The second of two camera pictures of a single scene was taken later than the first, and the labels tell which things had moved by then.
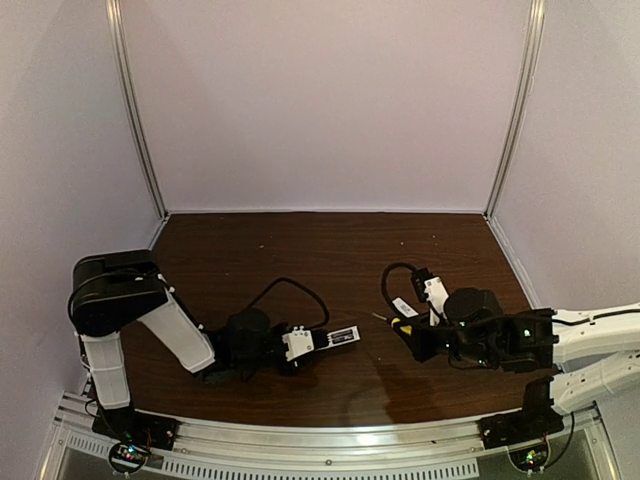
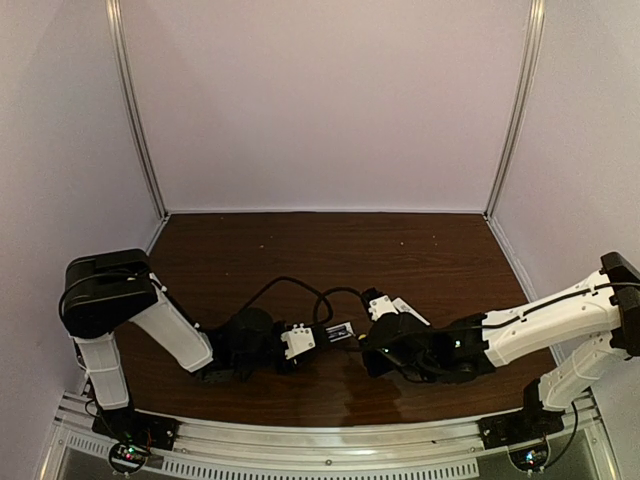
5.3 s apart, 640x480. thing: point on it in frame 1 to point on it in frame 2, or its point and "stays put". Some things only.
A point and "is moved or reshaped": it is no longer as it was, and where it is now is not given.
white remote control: (344, 336) is moved or reshaped
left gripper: (320, 339) stays put
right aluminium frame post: (536, 17) stays put
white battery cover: (405, 308) stays put
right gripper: (422, 335) to (373, 340)
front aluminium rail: (211, 449) stays put
